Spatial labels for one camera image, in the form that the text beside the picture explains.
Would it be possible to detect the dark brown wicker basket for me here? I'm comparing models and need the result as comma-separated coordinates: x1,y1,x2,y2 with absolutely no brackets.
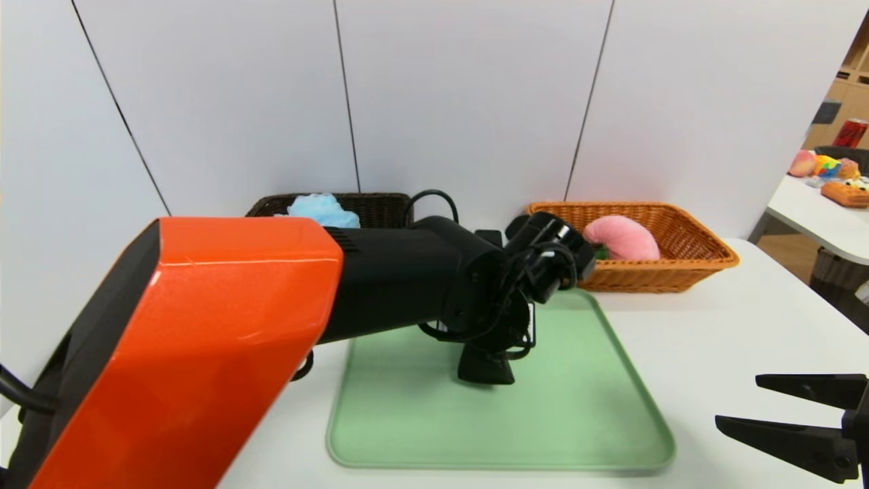
246,193,415,229

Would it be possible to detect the orange waffle toy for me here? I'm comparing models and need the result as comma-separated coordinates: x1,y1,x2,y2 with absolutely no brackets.
820,181,869,209

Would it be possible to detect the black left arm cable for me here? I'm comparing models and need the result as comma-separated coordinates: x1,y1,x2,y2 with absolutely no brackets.
0,363,56,415

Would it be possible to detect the black glasses case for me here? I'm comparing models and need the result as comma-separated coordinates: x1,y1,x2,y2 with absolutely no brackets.
457,343,515,386

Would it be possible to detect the black bowl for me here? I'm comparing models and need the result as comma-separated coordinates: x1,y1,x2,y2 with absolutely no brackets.
815,146,869,176

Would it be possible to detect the green plastic tray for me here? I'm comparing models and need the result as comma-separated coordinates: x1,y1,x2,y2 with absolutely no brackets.
327,289,677,471

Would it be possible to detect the red soda can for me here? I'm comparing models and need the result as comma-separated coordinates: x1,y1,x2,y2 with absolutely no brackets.
832,120,868,149

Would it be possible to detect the wooden shelf unit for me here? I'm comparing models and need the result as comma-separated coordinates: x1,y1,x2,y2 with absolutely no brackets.
801,7,869,151

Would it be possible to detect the pink plush peach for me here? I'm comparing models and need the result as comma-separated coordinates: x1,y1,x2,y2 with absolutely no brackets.
583,215,661,261

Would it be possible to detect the orange wicker basket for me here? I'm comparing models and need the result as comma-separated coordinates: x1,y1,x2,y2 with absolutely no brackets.
526,201,741,294

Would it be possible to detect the white side table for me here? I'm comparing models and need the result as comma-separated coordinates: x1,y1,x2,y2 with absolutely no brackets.
764,175,869,267

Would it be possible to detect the blue mesh bath loofah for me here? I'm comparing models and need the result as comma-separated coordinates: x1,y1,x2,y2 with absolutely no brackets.
275,193,361,229

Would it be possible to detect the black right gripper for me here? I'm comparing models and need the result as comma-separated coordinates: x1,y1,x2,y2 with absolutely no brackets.
714,373,869,489

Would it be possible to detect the dark wicker stool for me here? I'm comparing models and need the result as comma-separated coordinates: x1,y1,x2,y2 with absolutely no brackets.
808,249,869,337

